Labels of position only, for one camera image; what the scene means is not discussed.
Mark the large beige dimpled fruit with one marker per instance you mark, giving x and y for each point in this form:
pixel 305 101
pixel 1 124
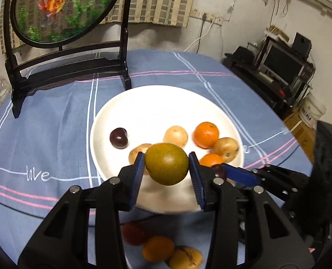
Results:
pixel 136 151

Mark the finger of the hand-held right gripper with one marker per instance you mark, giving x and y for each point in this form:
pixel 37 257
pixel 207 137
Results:
pixel 239 173

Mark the beige checked curtain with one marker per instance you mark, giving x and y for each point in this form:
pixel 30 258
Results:
pixel 160 2

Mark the goldfish embroidery black frame screen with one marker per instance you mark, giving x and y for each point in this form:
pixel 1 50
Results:
pixel 70 5

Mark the small dark plum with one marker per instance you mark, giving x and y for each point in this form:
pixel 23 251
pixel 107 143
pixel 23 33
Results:
pixel 218 169

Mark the cardboard box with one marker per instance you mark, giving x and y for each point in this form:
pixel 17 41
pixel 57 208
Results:
pixel 300 134

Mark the white round plate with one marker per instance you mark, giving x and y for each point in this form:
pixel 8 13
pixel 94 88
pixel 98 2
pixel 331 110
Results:
pixel 154 112

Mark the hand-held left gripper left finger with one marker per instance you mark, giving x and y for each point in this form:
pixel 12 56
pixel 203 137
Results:
pixel 136 179

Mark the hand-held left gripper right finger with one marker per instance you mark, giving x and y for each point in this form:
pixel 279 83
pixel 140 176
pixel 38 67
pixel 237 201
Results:
pixel 196 179

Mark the black speaker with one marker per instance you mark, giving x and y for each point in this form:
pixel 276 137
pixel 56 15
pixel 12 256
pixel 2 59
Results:
pixel 302 44

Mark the black monitor stand desk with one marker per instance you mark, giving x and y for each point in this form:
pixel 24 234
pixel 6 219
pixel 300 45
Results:
pixel 267 84

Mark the beige speckled fruit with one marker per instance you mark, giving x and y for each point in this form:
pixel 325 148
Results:
pixel 225 149

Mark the black computer monitor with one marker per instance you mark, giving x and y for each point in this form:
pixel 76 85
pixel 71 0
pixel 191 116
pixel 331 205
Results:
pixel 283 64

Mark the small orange tangerine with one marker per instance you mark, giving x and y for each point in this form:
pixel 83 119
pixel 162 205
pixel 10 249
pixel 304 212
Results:
pixel 209 159
pixel 158 248

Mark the white plastic bucket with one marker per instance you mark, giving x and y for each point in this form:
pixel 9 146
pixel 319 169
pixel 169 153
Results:
pixel 311 110

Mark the black hat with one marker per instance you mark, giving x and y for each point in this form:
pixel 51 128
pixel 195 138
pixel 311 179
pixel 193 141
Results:
pixel 243 54

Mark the large orange tangerine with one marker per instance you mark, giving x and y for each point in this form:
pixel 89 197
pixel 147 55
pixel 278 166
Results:
pixel 206 134

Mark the blue plaid tablecloth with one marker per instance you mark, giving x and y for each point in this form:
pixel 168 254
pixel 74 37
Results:
pixel 56 134

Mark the beige round fruit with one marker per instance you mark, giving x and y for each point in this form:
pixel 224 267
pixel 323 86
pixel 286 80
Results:
pixel 186 257
pixel 175 136

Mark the white wall power outlets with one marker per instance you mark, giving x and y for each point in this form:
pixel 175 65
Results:
pixel 210 16

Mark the small dark red fruit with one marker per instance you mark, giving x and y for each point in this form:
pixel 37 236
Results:
pixel 133 232

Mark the yellow-green citrus fruit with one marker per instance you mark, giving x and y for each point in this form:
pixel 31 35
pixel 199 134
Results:
pixel 166 164

